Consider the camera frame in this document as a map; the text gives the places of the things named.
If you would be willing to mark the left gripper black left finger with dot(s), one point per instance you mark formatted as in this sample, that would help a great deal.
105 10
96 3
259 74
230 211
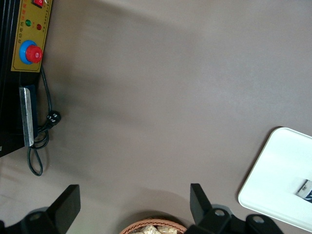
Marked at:
68 204

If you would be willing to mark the clear-wrapped granola snack pack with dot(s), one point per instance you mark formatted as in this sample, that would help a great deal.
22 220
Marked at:
168 230
148 230

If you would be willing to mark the brown table cover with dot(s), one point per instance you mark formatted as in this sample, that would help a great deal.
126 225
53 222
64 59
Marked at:
170 97

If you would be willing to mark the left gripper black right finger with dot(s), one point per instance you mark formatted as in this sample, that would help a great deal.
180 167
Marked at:
198 202

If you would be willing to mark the black and yellow control box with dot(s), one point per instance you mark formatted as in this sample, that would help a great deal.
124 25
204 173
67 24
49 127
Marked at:
5 73

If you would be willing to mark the round wicker basket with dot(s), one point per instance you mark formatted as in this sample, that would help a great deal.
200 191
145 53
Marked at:
153 220

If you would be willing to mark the small black snack pack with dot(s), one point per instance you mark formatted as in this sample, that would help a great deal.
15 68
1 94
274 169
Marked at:
304 189

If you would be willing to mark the cream plastic tray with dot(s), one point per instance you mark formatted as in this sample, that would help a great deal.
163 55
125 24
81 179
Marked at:
273 170

